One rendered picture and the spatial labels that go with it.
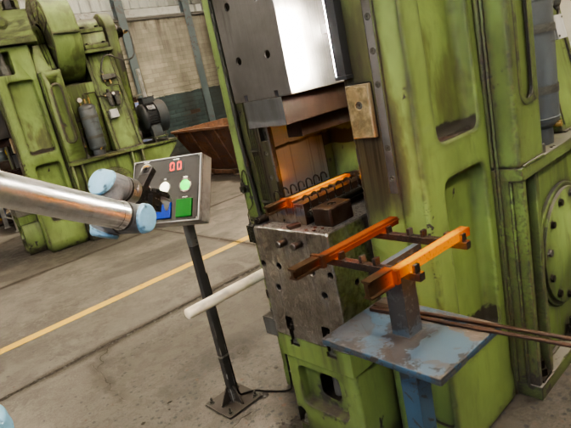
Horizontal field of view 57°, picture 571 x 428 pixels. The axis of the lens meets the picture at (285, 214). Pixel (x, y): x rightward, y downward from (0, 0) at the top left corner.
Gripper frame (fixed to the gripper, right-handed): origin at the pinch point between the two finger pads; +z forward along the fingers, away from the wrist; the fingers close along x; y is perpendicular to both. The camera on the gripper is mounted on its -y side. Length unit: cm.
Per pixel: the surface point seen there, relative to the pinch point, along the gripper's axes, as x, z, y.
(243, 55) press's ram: 40, -15, -43
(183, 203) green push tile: -0.8, 10.4, -0.5
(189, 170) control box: 1.3, 11.4, -14.3
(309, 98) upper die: 58, -1, -30
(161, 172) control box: -12.6, 11.3, -14.9
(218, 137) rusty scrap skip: -301, 521, -246
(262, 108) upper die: 43, -7, -26
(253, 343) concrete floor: -24, 116, 58
